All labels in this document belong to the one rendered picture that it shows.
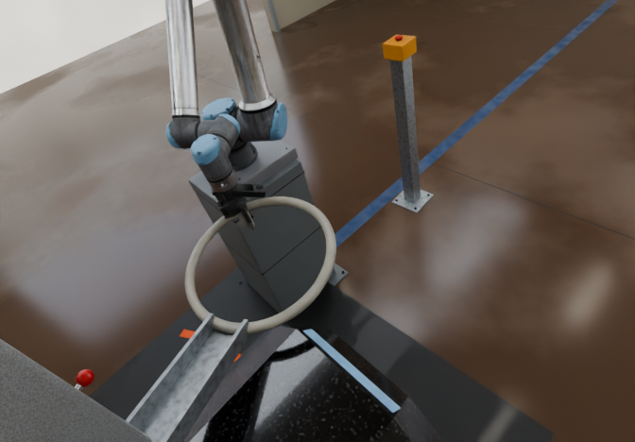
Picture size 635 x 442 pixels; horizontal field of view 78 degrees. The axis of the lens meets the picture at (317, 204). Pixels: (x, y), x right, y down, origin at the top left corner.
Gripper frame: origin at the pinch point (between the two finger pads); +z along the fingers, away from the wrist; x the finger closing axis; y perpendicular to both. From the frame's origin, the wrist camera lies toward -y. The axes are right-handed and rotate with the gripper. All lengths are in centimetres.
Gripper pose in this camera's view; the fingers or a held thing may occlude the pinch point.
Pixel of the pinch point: (253, 221)
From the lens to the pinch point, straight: 143.8
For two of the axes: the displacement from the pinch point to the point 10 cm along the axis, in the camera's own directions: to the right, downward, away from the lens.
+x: 2.4, 6.5, -7.2
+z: 2.4, 6.8, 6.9
